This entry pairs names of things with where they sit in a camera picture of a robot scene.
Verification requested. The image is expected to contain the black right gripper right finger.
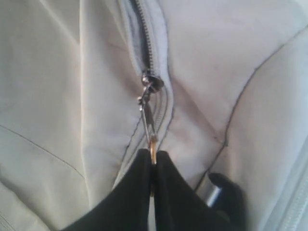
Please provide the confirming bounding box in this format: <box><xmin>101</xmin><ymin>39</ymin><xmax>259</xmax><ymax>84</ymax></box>
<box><xmin>154</xmin><ymin>151</ymin><xmax>231</xmax><ymax>231</ymax></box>

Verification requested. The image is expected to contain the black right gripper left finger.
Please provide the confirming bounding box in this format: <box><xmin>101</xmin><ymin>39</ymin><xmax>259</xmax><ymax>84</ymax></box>
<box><xmin>64</xmin><ymin>149</ymin><xmax>152</xmax><ymax>231</ymax></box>

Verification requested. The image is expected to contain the beige fabric duffel bag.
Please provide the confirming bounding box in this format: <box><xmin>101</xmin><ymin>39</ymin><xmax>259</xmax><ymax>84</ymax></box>
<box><xmin>0</xmin><ymin>0</ymin><xmax>308</xmax><ymax>231</ymax></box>

